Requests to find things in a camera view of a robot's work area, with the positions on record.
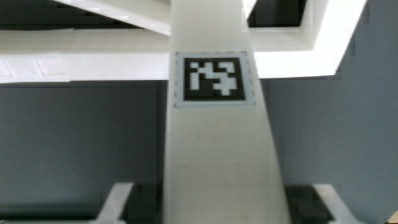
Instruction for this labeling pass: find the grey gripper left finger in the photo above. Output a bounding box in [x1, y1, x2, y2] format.
[89, 182, 134, 224]

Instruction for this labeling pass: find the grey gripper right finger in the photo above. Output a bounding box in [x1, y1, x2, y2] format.
[313, 184, 363, 224]

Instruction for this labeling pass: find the white desk top tray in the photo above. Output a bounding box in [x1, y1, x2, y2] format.
[56, 0, 258, 39]

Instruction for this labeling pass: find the white right fence bar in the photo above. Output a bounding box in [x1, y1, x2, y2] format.
[251, 0, 366, 78]

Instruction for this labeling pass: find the white fence bar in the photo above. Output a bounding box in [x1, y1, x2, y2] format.
[0, 29, 349, 83]
[251, 0, 366, 78]

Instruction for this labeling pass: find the white front fence bar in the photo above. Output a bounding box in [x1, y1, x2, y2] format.
[0, 29, 349, 83]

